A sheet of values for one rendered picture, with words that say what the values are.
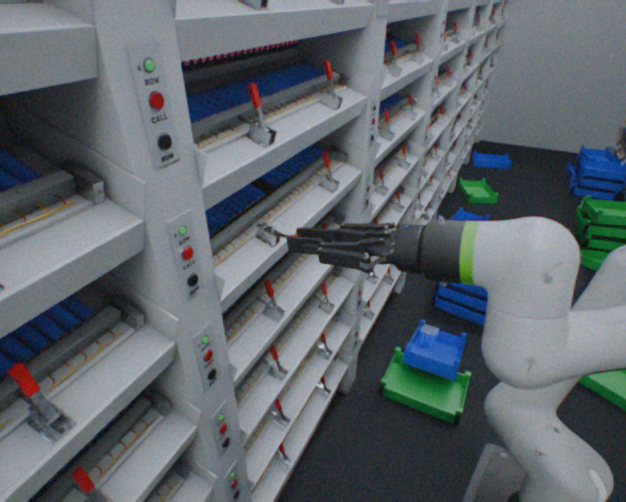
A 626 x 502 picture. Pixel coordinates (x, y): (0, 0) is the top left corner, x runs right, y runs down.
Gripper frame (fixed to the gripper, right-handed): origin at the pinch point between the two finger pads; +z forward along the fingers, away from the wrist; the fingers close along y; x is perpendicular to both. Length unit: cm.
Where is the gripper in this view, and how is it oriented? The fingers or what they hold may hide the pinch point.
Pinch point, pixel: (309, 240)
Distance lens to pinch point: 71.3
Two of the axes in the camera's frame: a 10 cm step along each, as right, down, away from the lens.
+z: -8.7, -0.8, 4.8
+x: -1.7, -8.7, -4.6
